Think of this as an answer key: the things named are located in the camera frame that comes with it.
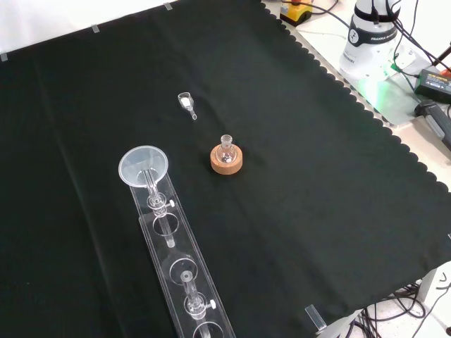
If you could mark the black scalloped-edge bench cloth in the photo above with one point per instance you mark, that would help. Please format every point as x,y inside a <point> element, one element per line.
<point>299,176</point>

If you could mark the small round-bottom glass flask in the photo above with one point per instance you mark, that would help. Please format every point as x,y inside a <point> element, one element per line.
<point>225,153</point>

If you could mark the white bench leg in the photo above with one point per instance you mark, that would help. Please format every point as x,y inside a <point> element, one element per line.
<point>431,281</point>

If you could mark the clear glass weighing funnel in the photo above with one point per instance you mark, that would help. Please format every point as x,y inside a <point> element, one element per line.
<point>185,101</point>

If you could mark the clear plastic funnel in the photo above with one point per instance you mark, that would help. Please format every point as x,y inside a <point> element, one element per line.
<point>134,165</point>

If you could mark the clear acrylic funnel stand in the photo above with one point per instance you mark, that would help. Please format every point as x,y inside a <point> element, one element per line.
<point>199,253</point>

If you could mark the clear acrylic cloth clip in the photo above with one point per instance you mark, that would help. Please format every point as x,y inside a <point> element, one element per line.
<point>315,318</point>

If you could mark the clear tape strip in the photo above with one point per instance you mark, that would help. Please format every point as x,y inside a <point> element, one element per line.
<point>95,29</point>
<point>168,5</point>
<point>3,57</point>

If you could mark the black power adapter brick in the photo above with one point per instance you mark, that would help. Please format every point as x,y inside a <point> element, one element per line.
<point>435,82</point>

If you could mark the yellow emergency stop button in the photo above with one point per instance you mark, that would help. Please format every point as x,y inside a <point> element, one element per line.
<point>295,14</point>

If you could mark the black and grey handheld device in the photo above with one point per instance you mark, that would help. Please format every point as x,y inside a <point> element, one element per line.
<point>435,119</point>

